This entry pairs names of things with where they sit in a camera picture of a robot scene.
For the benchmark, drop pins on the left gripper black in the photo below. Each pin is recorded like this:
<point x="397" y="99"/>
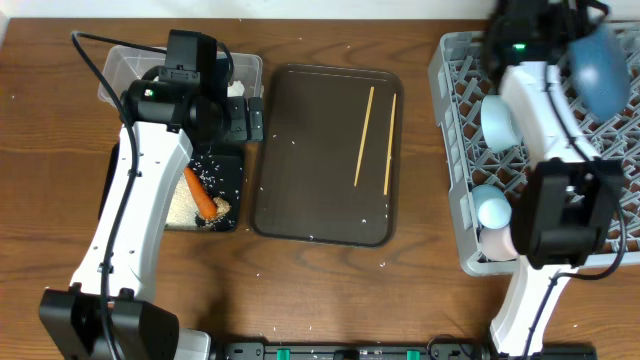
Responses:
<point x="254" y="118"/>

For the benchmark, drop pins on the brown food scrap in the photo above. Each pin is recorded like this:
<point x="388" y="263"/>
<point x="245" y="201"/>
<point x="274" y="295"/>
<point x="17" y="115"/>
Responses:
<point x="222" y="206"/>

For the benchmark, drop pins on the orange carrot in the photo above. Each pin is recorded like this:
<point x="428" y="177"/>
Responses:
<point x="207" y="208"/>

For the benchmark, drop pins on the pile of white rice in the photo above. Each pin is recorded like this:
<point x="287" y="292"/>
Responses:
<point x="183" y="212"/>

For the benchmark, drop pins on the small light blue bowl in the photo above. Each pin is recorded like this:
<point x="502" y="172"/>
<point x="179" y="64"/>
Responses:
<point x="498" y="125"/>

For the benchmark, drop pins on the light blue plastic cup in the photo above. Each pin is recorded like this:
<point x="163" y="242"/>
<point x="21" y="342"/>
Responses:
<point x="491" y="206"/>

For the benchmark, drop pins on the pink plastic cup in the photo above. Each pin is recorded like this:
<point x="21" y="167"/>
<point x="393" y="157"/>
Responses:
<point x="496" y="244"/>

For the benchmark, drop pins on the large dark blue plate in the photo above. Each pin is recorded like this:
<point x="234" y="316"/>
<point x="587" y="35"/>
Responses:
<point x="600" y="74"/>

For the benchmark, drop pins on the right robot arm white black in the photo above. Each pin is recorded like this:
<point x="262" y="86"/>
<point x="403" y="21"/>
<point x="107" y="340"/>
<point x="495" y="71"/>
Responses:
<point x="572" y="193"/>

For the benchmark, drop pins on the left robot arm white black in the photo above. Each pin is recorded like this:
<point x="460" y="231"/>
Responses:
<point x="171" y="112"/>

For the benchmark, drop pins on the black waste tray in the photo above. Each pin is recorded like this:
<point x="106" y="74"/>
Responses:
<point x="221" y="173"/>

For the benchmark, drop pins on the grey dishwasher rack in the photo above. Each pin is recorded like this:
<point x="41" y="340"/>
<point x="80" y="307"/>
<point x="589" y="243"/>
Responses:
<point x="458" y="87"/>

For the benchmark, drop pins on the crumpled white paper napkin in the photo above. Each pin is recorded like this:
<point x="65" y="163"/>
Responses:
<point x="236" y="89"/>

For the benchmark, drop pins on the brown serving tray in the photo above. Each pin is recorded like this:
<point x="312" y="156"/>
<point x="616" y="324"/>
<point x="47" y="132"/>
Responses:
<point x="304" y="183"/>

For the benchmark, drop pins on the clear plastic container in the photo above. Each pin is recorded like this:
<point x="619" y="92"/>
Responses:
<point x="124" y="65"/>

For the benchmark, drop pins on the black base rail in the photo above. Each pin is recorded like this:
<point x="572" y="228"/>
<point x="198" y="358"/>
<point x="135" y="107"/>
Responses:
<point x="447" y="350"/>

